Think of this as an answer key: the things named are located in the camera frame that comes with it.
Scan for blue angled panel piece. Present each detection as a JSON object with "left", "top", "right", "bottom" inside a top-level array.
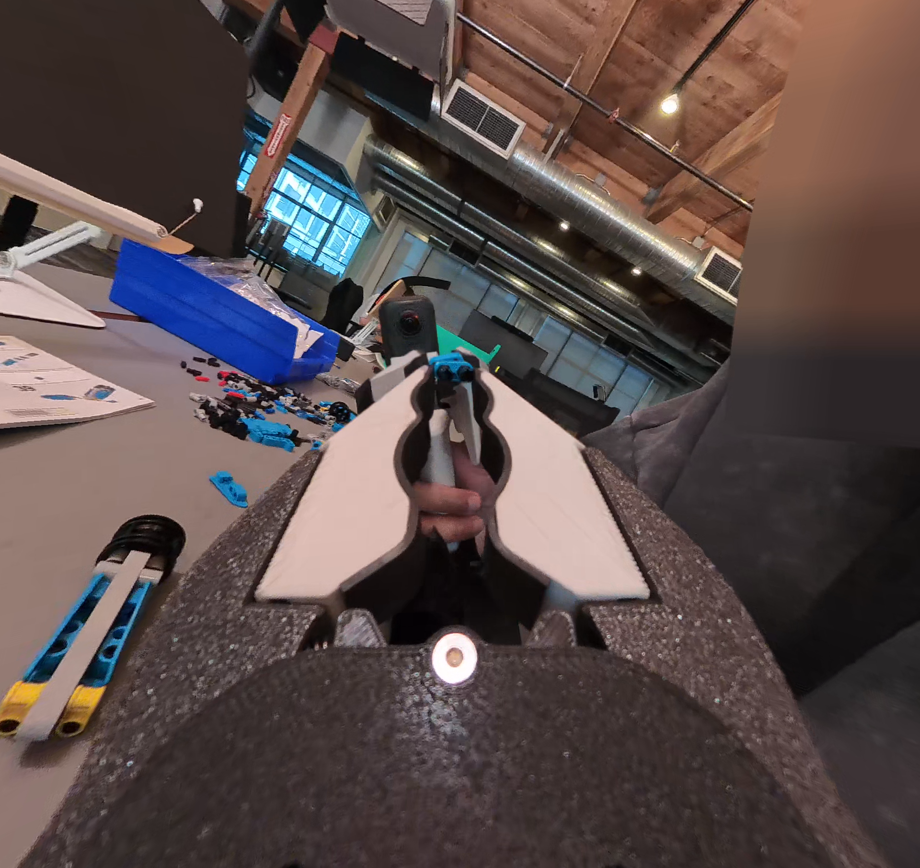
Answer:
[{"left": 208, "top": 470, "right": 250, "bottom": 509}]

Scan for black office chair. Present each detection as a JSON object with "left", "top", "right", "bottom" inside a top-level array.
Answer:
[{"left": 318, "top": 278, "right": 365, "bottom": 337}]

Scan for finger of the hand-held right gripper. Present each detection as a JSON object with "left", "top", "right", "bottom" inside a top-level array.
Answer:
[{"left": 372, "top": 350, "right": 434, "bottom": 410}]

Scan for person's dark grey jacket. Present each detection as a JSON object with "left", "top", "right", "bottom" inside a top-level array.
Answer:
[{"left": 661, "top": 429, "right": 920, "bottom": 868}]

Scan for white air vent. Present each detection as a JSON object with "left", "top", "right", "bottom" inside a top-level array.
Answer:
[
  {"left": 438, "top": 79, "right": 527, "bottom": 159},
  {"left": 693, "top": 246, "right": 743, "bottom": 301}
]

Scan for person's right hand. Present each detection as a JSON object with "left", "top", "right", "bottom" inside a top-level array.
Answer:
[{"left": 419, "top": 462, "right": 498, "bottom": 545}]

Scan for open instruction booklet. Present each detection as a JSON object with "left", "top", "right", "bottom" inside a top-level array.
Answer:
[{"left": 0, "top": 335, "right": 156, "bottom": 429}]

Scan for black flat device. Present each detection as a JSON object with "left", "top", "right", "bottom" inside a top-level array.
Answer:
[{"left": 0, "top": 0, "right": 251, "bottom": 259}]

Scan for blue plastic bin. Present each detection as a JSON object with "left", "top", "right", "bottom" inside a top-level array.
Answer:
[{"left": 109, "top": 239, "right": 340, "bottom": 385}]

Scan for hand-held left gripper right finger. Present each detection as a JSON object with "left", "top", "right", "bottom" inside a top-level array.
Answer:
[{"left": 474, "top": 368, "right": 653, "bottom": 617}]

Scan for pile of small building pieces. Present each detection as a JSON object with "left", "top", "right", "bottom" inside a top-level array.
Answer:
[{"left": 180, "top": 356, "right": 358, "bottom": 453}]

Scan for green plastic bin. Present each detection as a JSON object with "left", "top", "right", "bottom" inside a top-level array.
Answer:
[{"left": 435, "top": 325, "right": 502, "bottom": 374}]

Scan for person's right forearm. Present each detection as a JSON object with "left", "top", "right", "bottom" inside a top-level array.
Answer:
[{"left": 582, "top": 361, "right": 730, "bottom": 509}]

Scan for clear plastic bags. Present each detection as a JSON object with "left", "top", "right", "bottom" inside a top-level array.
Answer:
[{"left": 176, "top": 255, "right": 324, "bottom": 362}]

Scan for white folding stand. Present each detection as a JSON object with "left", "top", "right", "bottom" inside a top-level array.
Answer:
[{"left": 0, "top": 152, "right": 206, "bottom": 330}]

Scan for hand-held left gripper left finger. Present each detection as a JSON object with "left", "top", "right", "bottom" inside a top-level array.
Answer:
[{"left": 255, "top": 367, "right": 434, "bottom": 604}]

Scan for silver ventilation duct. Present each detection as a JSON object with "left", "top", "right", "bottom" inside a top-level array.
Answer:
[{"left": 363, "top": 135, "right": 741, "bottom": 304}]

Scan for black wheel blue beam assembly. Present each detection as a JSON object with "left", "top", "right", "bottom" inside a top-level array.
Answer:
[{"left": 0, "top": 516, "right": 186, "bottom": 743}]

